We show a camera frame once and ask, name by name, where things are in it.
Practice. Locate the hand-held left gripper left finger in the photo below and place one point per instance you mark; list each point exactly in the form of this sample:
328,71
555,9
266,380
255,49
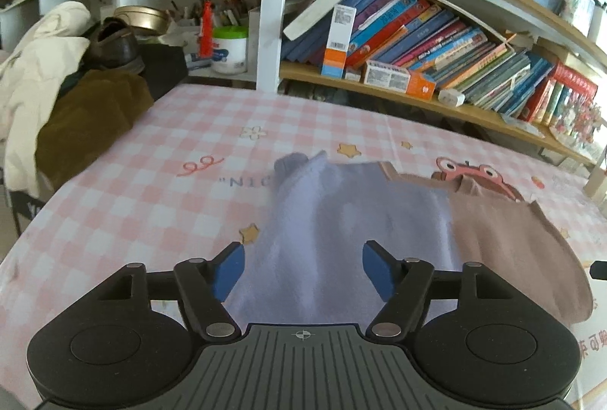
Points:
228,270

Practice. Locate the flat clear plastic packet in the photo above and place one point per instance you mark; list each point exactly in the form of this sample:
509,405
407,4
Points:
521,125

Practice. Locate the purple and mauve sweater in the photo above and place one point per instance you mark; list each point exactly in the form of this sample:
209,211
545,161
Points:
341,220

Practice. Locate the white orange toothpaste box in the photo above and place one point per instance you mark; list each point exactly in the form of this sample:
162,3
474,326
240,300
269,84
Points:
393,78

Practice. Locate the pink checked printed desk mat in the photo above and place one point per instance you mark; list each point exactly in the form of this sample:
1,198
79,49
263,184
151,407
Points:
166,144

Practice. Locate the red tassel ornament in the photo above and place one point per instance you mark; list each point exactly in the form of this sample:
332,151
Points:
206,30

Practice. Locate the cluster of pens and brushes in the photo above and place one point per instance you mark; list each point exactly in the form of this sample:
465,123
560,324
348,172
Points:
208,9

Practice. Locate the dark brown leather shoe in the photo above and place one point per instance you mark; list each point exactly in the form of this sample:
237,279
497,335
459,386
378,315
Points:
116,47

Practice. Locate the black box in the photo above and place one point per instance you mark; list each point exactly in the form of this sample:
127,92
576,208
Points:
163,73

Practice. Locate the white and wood shelf unit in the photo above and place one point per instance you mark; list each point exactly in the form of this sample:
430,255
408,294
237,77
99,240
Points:
272,11

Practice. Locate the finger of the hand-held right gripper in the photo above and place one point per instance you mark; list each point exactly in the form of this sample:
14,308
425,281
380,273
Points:
600,271

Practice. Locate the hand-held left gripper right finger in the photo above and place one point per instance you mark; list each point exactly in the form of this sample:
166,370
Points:
378,270

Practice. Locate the white leaning book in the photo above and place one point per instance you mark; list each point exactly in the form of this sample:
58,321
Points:
322,6

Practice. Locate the row of colourful books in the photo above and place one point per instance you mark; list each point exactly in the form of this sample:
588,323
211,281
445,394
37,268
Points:
450,54

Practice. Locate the tall white carton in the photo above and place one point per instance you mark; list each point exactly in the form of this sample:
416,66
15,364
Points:
339,40

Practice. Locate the colourful acrylic figurine display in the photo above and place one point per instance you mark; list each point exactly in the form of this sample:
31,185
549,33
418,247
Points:
581,123

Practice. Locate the gold round tin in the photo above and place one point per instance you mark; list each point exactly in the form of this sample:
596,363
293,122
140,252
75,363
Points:
140,18

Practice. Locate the thick red book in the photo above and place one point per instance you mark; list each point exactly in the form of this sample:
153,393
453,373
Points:
574,80

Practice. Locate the white tub green lid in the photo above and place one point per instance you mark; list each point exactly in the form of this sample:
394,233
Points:
230,51

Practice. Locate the cream padded jacket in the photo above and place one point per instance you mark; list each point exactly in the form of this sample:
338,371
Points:
33,73

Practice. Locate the beige pen holder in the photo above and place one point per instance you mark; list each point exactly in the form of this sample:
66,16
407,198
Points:
597,182

